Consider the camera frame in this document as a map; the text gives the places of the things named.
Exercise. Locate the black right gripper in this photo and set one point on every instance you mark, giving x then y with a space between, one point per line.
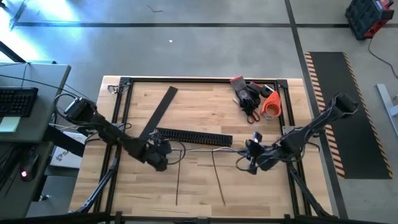
264 155

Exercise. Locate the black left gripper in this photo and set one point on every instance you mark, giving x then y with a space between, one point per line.
157 157

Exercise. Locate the black duct cover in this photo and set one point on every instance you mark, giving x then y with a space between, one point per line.
160 109

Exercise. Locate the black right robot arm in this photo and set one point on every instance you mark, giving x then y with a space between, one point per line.
311 127

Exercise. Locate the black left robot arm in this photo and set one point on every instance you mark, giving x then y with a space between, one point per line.
109 132

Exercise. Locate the orange tape dispenser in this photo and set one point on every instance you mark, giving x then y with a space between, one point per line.
273 101

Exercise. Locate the black tape roll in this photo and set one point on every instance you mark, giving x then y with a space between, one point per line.
263 90

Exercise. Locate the grey red work glove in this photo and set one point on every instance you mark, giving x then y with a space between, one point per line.
240 85

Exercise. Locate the black red work glove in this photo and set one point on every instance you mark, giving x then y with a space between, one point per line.
255 85

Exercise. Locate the white cardboard box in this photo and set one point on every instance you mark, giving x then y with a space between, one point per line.
65 158

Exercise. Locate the black striped floor mat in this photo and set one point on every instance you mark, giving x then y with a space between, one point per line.
357 140

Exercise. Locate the light grey desk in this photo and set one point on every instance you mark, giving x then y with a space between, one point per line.
46 102

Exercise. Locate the black computer mouse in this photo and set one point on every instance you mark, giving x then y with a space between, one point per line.
29 165

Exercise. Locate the black zip tie offcut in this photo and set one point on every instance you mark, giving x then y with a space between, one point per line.
155 11

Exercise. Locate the grey metal beam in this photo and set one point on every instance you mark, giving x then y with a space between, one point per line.
385 99

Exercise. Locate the black keyboard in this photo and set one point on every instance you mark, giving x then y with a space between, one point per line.
17 101

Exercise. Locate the dark grey side desk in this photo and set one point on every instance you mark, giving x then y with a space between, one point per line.
15 199

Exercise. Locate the green sticky note pad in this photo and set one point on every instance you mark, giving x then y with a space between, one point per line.
9 124

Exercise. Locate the black red tool case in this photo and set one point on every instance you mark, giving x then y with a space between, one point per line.
363 15

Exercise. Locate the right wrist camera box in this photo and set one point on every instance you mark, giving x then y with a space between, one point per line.
257 137

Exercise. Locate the grey metal corner bracket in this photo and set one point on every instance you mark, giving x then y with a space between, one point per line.
287 129

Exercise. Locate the black aluminium table frame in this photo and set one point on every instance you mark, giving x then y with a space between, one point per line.
202 80

